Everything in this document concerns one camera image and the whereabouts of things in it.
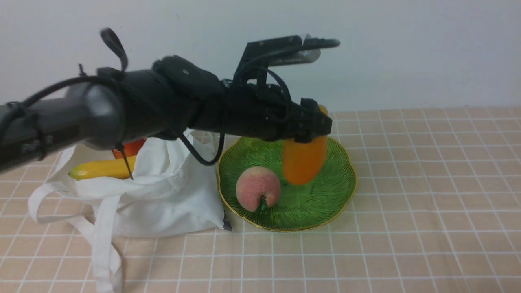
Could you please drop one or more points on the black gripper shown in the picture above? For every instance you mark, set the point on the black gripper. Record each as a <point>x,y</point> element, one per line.
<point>240,112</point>

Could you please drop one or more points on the orange yellow mango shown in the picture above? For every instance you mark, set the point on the orange yellow mango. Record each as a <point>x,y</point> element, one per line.
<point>302,162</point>

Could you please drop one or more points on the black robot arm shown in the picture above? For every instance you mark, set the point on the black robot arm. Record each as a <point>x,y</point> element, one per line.
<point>113,108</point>

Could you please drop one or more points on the green glass fruit plate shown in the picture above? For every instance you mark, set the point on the green glass fruit plate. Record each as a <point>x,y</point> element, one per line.
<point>299,207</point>

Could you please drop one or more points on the white cloth tote bag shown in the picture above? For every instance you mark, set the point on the white cloth tote bag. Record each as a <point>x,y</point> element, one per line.
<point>170,193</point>

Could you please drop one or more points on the red orange fruit in bag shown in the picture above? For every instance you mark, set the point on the red orange fruit in bag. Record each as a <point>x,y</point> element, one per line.
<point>129,149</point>

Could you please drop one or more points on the pink peach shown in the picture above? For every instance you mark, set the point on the pink peach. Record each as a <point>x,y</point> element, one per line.
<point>257,189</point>

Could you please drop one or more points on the yellow banana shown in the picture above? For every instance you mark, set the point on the yellow banana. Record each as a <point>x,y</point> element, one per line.
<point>116,168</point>

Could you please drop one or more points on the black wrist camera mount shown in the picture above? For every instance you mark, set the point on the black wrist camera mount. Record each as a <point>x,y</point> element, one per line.
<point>283,51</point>

